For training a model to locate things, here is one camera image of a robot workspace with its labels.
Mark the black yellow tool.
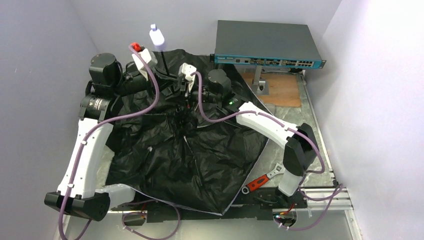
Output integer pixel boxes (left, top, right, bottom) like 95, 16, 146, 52
288, 68, 303, 74

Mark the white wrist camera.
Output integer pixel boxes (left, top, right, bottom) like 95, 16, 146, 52
129, 42, 158, 81
178, 63, 197, 97

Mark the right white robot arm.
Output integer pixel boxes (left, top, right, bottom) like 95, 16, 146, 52
187, 69, 325, 197

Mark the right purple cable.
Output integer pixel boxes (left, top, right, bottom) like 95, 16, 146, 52
193, 71, 345, 232

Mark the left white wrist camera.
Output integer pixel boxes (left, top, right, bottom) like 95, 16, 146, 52
129, 42, 158, 81

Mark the wooden base board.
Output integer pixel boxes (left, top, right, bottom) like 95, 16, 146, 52
254, 73, 302, 108

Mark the network switch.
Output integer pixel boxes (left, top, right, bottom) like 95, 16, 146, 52
213, 20, 326, 96

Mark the pink umbrella case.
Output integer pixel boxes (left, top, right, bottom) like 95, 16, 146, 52
264, 103, 276, 115

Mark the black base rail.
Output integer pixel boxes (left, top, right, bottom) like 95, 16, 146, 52
109, 187, 308, 223

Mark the red handled adjustable wrench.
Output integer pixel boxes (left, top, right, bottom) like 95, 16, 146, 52
241, 163, 286, 195

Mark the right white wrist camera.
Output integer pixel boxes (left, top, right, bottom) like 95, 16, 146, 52
178, 63, 197, 97

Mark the lilac umbrella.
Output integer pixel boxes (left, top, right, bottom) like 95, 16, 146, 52
105, 23, 269, 217

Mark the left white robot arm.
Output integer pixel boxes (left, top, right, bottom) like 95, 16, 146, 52
44, 49, 157, 222

